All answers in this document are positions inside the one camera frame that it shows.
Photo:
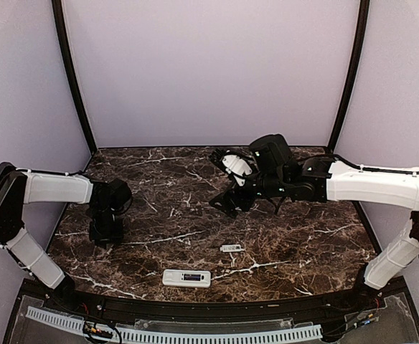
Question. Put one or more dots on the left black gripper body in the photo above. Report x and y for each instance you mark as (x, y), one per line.
(105, 231)

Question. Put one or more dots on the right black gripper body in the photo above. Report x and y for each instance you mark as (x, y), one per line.
(245, 201)

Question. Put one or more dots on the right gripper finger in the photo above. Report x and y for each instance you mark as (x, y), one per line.
(228, 209)
(222, 199)

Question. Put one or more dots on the white battery cover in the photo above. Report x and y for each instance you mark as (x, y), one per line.
(231, 248)

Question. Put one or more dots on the white remote control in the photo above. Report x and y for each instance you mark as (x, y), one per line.
(174, 278)

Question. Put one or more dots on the blue battery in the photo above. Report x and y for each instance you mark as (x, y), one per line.
(192, 277)

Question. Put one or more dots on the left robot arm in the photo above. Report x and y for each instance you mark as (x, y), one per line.
(19, 187)

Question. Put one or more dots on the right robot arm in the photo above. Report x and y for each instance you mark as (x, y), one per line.
(271, 172)

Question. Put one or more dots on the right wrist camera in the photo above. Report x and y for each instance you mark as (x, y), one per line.
(236, 165)

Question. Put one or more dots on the white slotted cable duct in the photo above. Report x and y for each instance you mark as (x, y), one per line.
(154, 331)

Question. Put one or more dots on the black front rail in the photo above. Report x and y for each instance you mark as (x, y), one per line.
(332, 306)

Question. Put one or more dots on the right black frame post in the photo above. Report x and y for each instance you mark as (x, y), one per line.
(350, 79)

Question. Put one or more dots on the black frame post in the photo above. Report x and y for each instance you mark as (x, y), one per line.
(65, 51)
(350, 79)

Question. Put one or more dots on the left black frame post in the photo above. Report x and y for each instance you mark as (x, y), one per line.
(65, 51)

